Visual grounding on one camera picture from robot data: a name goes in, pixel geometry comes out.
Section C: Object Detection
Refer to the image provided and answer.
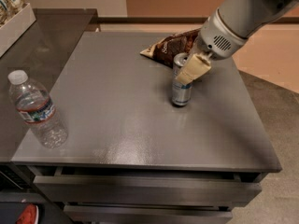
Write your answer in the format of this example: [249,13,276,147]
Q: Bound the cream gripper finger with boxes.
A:
[176,53,211,85]

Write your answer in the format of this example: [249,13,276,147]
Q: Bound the silver blue redbull can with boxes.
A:
[172,53,192,106]

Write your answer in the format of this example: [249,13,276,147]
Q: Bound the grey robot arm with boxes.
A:
[176,0,299,85]

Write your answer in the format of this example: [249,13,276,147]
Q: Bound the brown chip bag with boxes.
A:
[140,29,200,68]

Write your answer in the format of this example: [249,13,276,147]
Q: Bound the clear plastic water bottle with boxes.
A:
[7,70,68,148]

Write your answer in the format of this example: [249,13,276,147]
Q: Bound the white snack box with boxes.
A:
[0,3,36,57]

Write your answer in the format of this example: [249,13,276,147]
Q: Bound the upper grey drawer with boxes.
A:
[34,174,262,207]

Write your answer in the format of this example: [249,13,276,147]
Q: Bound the grey drawer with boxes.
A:
[34,174,262,207]
[64,205,233,224]

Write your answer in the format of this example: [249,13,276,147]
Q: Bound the lower grey drawer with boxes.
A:
[64,205,233,224]

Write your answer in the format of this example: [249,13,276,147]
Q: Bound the packaged snacks in box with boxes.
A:
[0,0,24,25]

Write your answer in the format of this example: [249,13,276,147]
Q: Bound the red object under counter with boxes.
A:
[15,203,39,224]

